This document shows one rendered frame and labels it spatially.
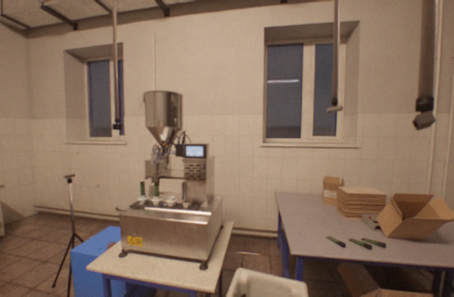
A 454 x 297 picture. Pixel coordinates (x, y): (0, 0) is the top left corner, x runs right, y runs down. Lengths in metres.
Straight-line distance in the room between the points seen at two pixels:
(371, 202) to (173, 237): 1.74
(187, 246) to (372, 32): 3.16
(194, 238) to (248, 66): 2.27
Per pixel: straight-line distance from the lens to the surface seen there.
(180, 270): 1.27
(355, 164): 2.93
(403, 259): 1.70
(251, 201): 2.78
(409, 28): 3.47
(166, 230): 1.24
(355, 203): 2.08
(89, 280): 2.05
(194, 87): 2.86
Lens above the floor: 1.53
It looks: 5 degrees down
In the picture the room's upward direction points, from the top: straight up
